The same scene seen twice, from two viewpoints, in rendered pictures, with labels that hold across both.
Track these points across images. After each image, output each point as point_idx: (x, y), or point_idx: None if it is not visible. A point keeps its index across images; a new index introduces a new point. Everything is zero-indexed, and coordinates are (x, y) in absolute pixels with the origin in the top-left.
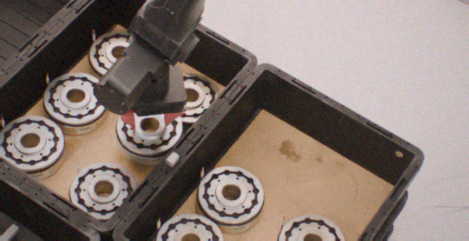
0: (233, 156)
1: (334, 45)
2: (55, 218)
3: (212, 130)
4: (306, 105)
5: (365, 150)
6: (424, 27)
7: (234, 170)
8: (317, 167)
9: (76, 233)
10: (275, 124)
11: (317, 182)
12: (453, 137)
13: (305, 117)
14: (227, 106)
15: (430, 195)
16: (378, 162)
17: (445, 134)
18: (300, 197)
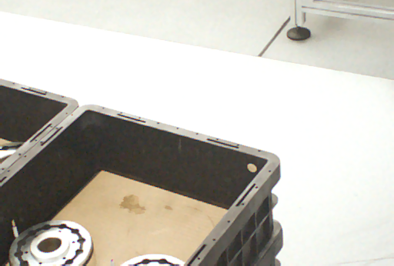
0: (63, 219)
1: (207, 129)
2: None
3: (17, 172)
4: (140, 143)
5: (217, 179)
6: (308, 99)
7: (55, 224)
8: (166, 215)
9: None
10: (115, 181)
11: (166, 230)
12: (353, 193)
13: (145, 161)
14: (38, 147)
15: (329, 253)
16: (236, 192)
17: (342, 191)
18: (143, 247)
